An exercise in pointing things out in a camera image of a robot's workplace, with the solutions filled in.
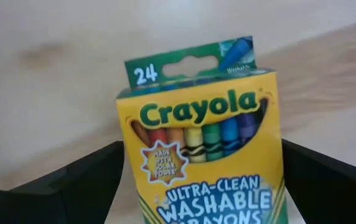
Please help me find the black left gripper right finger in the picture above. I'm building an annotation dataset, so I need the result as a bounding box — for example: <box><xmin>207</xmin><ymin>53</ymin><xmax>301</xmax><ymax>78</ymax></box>
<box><xmin>282</xmin><ymin>139</ymin><xmax>356</xmax><ymax>224</ymax></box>

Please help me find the yellow crayon box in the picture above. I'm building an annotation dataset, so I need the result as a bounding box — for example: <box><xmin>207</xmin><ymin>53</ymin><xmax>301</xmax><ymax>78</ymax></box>
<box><xmin>115</xmin><ymin>35</ymin><xmax>288</xmax><ymax>224</ymax></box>

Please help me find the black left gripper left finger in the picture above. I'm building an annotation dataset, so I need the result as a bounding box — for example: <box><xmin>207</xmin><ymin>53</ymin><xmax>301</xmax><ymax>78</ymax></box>
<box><xmin>0</xmin><ymin>140</ymin><xmax>125</xmax><ymax>224</ymax></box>

